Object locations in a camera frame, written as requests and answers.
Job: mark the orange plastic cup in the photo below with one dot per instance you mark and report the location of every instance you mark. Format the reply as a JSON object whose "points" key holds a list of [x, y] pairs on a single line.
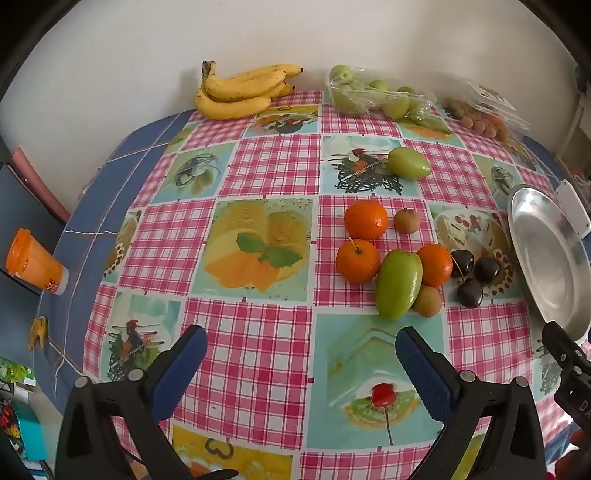
{"points": [[34, 267]]}

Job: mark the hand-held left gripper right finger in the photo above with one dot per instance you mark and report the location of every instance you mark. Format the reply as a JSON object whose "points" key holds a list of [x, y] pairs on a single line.
{"points": [[422, 369]]}

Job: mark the green mango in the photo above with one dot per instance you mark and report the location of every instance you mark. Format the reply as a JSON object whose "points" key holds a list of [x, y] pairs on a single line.
{"points": [[399, 284], [408, 164]]}

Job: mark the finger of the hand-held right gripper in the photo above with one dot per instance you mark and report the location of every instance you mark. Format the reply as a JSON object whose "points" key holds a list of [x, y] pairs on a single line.
{"points": [[561, 346]]}

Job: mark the orange tangerine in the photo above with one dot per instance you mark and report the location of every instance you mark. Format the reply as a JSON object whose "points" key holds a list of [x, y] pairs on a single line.
{"points": [[357, 261], [437, 265], [366, 220]]}

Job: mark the teal box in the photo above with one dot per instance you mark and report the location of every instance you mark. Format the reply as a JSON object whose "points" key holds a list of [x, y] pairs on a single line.
{"points": [[30, 429]]}

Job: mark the yellow banana bunch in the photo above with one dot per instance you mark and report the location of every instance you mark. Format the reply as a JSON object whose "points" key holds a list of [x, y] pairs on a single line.
{"points": [[231, 108]]}

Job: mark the round metal plate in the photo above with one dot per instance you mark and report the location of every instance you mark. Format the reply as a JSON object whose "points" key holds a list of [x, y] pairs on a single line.
{"points": [[545, 263]]}

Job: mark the brown kiwi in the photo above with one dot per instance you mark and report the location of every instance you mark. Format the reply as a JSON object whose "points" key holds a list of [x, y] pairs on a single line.
{"points": [[406, 220]]}

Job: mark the small yellow peel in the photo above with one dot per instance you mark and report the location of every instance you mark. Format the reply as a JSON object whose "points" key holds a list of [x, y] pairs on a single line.
{"points": [[38, 331]]}

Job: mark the green printed package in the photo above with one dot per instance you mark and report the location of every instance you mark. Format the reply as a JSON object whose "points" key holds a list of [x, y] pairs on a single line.
{"points": [[14, 370]]}

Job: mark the bag of green guavas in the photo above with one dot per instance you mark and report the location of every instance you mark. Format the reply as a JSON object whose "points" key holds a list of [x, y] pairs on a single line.
{"points": [[415, 99]]}

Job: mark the pile of longans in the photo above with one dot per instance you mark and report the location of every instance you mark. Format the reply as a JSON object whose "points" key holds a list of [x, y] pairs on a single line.
{"points": [[471, 120]]}

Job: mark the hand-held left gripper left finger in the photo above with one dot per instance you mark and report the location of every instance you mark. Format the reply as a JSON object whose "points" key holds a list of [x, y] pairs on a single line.
{"points": [[182, 369]]}

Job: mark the pink checkered tablecloth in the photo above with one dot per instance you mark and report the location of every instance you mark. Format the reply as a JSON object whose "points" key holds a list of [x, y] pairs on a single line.
{"points": [[268, 332]]}

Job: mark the dark chair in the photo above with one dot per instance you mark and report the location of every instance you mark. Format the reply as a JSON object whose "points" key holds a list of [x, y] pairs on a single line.
{"points": [[23, 221]]}

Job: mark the dark plum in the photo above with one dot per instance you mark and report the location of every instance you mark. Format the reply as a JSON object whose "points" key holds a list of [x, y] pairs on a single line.
{"points": [[470, 294], [488, 270], [462, 264]]}

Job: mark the clear clamshell box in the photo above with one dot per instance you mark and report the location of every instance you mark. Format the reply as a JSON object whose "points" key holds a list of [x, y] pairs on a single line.
{"points": [[501, 99]]}

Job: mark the pile of green jujubes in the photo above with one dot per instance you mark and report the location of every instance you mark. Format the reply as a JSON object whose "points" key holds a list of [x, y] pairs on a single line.
{"points": [[351, 99]]}

